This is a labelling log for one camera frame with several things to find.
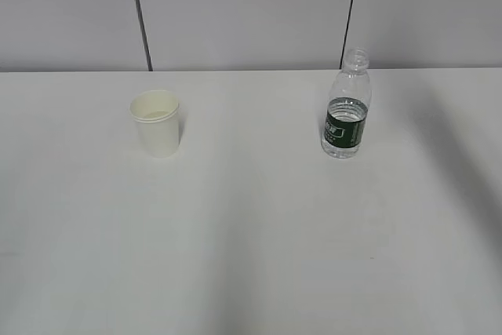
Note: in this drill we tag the clear green-label water bottle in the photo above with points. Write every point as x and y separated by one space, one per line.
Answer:
348 106

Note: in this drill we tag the white paper cup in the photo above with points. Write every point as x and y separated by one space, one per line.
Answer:
155 114

